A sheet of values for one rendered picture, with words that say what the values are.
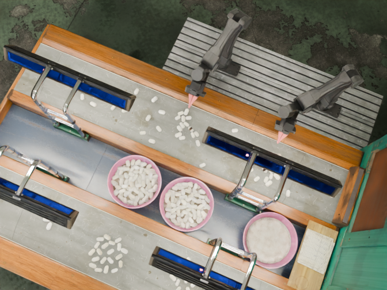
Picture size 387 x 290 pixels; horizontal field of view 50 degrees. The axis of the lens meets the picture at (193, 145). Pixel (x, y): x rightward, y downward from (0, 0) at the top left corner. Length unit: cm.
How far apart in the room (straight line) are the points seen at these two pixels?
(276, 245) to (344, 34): 191
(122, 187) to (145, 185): 12
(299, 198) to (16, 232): 139
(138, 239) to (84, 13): 192
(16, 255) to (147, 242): 61
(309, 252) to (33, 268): 130
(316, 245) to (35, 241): 134
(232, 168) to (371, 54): 174
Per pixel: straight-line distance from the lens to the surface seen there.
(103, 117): 222
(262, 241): 212
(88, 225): 212
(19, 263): 217
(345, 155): 227
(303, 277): 212
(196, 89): 197
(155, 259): 171
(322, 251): 215
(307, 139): 223
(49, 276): 213
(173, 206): 208
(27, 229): 219
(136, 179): 213
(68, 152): 227
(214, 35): 247
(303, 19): 345
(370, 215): 198
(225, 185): 209
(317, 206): 220
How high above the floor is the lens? 281
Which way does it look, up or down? 75 degrees down
